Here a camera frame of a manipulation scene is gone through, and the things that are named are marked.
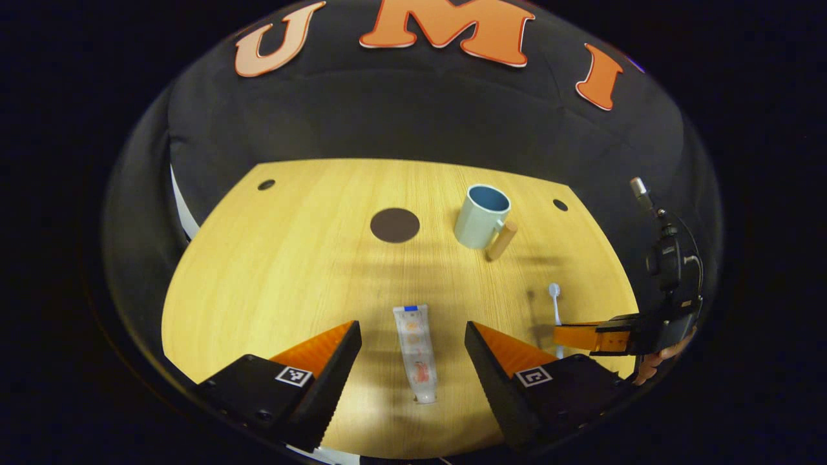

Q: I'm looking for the white toothbrush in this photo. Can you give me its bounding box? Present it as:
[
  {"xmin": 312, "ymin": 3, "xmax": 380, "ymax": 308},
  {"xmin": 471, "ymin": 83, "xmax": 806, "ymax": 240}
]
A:
[{"xmin": 548, "ymin": 282, "xmax": 567, "ymax": 360}]

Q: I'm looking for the dark round coaster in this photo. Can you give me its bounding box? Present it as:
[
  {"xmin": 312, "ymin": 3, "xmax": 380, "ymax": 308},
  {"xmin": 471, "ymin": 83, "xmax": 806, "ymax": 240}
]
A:
[{"xmin": 370, "ymin": 207, "xmax": 421, "ymax": 244}]

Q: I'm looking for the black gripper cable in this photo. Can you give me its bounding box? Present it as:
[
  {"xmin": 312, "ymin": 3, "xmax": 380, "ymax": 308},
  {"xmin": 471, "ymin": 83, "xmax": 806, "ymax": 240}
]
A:
[{"xmin": 669, "ymin": 212, "xmax": 706, "ymax": 304}]

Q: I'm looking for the white toothpaste tube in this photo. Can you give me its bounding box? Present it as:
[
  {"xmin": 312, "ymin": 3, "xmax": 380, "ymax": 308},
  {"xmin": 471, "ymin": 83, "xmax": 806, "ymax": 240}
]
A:
[{"xmin": 392, "ymin": 304, "xmax": 439, "ymax": 405}]

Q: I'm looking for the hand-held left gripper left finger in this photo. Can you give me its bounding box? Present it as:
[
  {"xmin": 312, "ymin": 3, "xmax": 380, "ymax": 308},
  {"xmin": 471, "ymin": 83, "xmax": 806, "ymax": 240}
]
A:
[{"xmin": 197, "ymin": 320, "xmax": 363, "ymax": 453}]

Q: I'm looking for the pale green cup wooden handle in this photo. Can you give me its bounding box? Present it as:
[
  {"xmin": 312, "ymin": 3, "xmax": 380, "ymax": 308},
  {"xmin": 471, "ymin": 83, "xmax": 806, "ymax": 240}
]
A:
[{"xmin": 453, "ymin": 183, "xmax": 519, "ymax": 262}]

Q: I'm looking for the wooden desktop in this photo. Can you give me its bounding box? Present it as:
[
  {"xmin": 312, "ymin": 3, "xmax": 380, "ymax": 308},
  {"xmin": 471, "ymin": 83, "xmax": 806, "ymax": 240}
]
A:
[{"xmin": 160, "ymin": 158, "xmax": 640, "ymax": 459}]

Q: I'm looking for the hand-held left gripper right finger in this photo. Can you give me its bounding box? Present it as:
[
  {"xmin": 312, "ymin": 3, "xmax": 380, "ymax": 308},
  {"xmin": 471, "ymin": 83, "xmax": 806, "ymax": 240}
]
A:
[{"xmin": 464, "ymin": 320, "xmax": 640, "ymax": 453}]

